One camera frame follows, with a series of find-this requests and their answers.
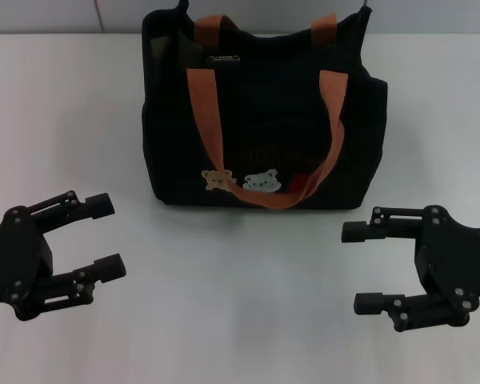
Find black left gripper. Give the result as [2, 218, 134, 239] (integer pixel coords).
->
[0, 190, 127, 322]

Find black food bag orange handles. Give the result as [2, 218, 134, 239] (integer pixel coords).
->
[141, 0, 389, 211]

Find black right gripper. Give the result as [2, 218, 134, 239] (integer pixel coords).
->
[341, 205, 480, 334]

